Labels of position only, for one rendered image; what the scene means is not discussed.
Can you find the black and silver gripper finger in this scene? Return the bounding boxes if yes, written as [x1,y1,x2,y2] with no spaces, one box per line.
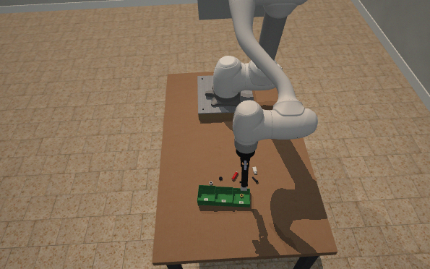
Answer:
[239,157,250,191]

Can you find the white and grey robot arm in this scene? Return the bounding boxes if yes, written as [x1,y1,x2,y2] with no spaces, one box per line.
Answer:
[205,0,318,154]

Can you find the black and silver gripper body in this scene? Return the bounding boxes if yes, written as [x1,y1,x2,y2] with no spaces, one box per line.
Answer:
[236,150,255,163]

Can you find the green three-compartment bin rack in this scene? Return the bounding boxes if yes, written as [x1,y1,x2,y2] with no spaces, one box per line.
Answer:
[197,185,250,208]

